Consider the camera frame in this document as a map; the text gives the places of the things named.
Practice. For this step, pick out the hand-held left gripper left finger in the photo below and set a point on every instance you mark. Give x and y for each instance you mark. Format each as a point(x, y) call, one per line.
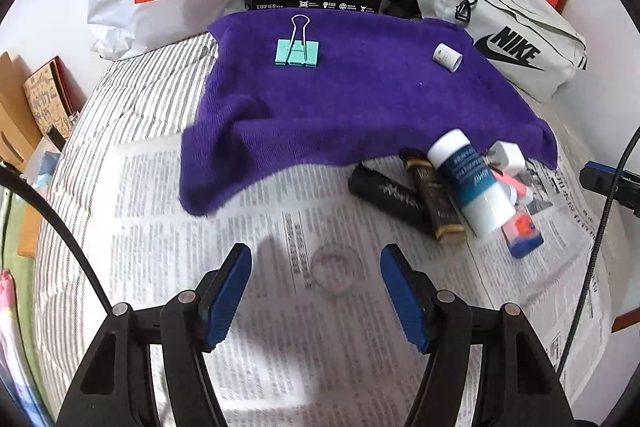
point(232, 297)

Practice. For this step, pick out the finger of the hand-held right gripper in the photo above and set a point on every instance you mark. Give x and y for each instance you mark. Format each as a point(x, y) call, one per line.
point(597, 173)

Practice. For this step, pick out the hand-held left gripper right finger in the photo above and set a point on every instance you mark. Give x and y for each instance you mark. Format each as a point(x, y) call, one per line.
point(402, 302)

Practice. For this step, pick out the pink digital thermometer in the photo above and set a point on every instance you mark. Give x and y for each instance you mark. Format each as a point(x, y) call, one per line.
point(516, 184)

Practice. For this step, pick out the white square charger plug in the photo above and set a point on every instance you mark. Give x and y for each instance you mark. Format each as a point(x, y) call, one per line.
point(507, 157)

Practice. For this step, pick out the blue and orange small case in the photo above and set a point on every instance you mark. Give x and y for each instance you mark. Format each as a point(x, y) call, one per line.
point(525, 242)

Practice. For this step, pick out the dark brown tube gold ends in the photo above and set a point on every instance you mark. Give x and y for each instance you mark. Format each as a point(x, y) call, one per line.
point(435, 202)

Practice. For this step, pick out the black tube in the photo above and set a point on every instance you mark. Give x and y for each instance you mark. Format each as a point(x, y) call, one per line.
point(385, 197)

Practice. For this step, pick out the newspaper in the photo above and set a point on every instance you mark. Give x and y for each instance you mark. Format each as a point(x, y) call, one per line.
point(300, 217)

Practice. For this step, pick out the white bottle with blue label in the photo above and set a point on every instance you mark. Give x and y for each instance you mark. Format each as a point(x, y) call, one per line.
point(470, 177)

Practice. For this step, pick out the small white tape roll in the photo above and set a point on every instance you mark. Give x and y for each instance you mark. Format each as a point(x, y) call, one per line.
point(447, 58)

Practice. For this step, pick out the light grey sling bag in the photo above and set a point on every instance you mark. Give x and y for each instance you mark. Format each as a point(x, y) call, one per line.
point(500, 7)

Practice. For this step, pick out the purple towel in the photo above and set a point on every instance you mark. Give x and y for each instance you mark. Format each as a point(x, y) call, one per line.
point(350, 97)

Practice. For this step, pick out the striped bed sheet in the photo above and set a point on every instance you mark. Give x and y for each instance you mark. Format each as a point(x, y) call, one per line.
point(150, 97)

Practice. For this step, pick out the green cloth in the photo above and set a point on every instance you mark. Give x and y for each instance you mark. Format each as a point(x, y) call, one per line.
point(15, 247)

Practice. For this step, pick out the teal binder clip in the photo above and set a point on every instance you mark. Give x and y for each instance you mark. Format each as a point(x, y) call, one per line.
point(297, 53)

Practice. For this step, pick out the brown printed notebook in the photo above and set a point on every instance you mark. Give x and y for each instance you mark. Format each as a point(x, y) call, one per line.
point(47, 102)

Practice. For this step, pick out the wooden bedside cabinet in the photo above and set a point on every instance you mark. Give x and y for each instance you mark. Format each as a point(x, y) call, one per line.
point(15, 117)

